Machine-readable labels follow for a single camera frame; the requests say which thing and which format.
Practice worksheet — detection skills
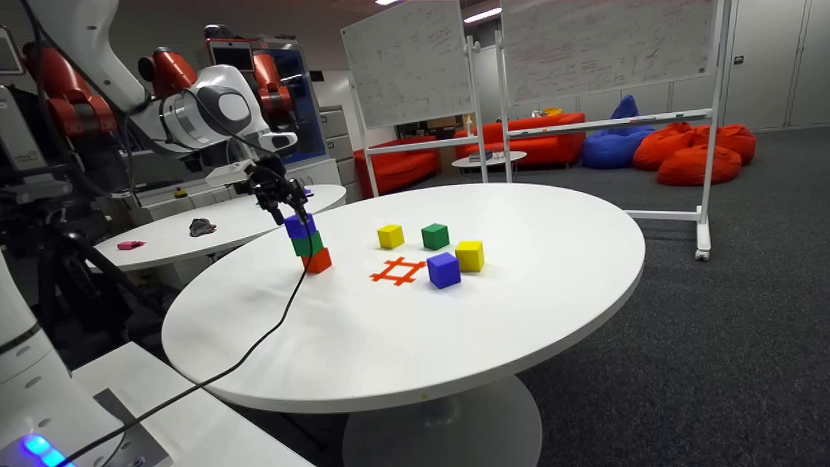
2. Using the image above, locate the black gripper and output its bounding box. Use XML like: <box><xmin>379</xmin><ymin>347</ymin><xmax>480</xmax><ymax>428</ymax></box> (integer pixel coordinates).
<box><xmin>232</xmin><ymin>153</ymin><xmax>313</xmax><ymax>230</ymax></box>

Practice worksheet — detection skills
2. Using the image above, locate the blue toy block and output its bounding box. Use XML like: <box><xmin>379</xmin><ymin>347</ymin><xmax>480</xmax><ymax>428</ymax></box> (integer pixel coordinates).
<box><xmin>282</xmin><ymin>212</ymin><xmax>318</xmax><ymax>241</ymax></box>
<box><xmin>424</xmin><ymin>249</ymin><xmax>463</xmax><ymax>289</ymax></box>

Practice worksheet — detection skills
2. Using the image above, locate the green toy block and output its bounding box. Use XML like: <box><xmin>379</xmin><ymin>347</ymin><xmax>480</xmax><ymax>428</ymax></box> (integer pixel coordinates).
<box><xmin>291</xmin><ymin>230</ymin><xmax>326</xmax><ymax>260</ymax></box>
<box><xmin>420</xmin><ymin>221</ymin><xmax>451</xmax><ymax>251</ymax></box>

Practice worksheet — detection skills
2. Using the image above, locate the orange toy block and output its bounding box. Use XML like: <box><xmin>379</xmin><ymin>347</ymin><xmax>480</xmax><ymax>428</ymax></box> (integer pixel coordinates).
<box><xmin>301</xmin><ymin>245</ymin><xmax>333</xmax><ymax>278</ymax></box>

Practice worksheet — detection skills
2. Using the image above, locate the yellow toy block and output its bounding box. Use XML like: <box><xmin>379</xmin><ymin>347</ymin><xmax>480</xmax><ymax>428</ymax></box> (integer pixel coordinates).
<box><xmin>453</xmin><ymin>236</ymin><xmax>488</xmax><ymax>274</ymax></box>
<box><xmin>372</xmin><ymin>221</ymin><xmax>406</xmax><ymax>251</ymax></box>

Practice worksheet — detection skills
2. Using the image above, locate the white round side table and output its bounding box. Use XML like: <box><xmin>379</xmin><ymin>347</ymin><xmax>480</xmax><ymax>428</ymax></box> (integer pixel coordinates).
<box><xmin>92</xmin><ymin>180</ymin><xmax>350</xmax><ymax>274</ymax></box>

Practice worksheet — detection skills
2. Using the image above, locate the gray lump object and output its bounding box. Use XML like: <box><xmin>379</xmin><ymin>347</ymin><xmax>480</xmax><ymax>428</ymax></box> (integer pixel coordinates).
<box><xmin>187</xmin><ymin>215</ymin><xmax>221</xmax><ymax>241</ymax></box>

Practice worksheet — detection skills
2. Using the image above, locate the red beanbag sofa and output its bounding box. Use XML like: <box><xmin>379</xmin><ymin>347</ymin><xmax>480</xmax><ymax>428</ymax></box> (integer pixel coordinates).
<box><xmin>352</xmin><ymin>139</ymin><xmax>444</xmax><ymax>196</ymax></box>
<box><xmin>477</xmin><ymin>109</ymin><xmax>591</xmax><ymax>170</ymax></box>

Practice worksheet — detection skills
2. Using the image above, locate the orange tape grid mark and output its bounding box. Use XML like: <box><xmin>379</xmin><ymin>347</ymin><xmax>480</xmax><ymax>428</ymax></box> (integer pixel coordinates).
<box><xmin>368</xmin><ymin>254</ymin><xmax>428</xmax><ymax>288</ymax></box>

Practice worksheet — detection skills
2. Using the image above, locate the small whiteboard on stand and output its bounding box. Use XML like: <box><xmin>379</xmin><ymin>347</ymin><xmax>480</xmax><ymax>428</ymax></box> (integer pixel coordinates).
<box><xmin>337</xmin><ymin>0</ymin><xmax>492</xmax><ymax>199</ymax></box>

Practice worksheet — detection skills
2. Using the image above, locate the small white round table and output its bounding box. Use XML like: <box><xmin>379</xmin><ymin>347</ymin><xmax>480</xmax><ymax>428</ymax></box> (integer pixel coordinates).
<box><xmin>449</xmin><ymin>148</ymin><xmax>529</xmax><ymax>170</ymax></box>

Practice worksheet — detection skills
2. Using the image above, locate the white base unit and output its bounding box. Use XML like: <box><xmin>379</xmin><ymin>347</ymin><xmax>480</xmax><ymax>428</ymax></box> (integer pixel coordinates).
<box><xmin>0</xmin><ymin>249</ymin><xmax>317</xmax><ymax>467</ymax></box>

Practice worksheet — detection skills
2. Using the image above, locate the ceiling light strip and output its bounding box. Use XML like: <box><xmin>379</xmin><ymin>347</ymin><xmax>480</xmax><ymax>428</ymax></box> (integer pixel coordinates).
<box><xmin>461</xmin><ymin>5</ymin><xmax>506</xmax><ymax>25</ymax></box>

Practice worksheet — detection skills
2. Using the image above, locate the blue beanbag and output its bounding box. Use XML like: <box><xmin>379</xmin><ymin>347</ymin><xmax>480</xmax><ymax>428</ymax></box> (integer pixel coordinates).
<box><xmin>579</xmin><ymin>92</ymin><xmax>655</xmax><ymax>170</ymax></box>

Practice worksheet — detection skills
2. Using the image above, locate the large whiteboard on stand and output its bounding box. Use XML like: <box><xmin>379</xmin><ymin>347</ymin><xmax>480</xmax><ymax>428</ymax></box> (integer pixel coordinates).
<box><xmin>494</xmin><ymin>0</ymin><xmax>741</xmax><ymax>261</ymax></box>

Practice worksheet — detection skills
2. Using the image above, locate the orange beanbag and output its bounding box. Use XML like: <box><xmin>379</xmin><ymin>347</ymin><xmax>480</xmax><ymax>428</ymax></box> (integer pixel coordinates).
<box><xmin>652</xmin><ymin>139</ymin><xmax>747</xmax><ymax>190</ymax></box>
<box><xmin>715</xmin><ymin>122</ymin><xmax>759</xmax><ymax>167</ymax></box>
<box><xmin>632</xmin><ymin>118</ymin><xmax>694</xmax><ymax>174</ymax></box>

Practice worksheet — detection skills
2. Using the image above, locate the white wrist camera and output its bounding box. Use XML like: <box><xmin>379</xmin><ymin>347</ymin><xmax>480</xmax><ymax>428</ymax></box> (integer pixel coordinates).
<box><xmin>256</xmin><ymin>130</ymin><xmax>301</xmax><ymax>156</ymax></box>

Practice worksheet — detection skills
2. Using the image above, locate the white table pedestal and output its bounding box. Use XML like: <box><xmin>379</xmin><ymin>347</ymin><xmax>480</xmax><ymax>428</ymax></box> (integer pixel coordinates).
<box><xmin>340</xmin><ymin>371</ymin><xmax>546</xmax><ymax>467</ymax></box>

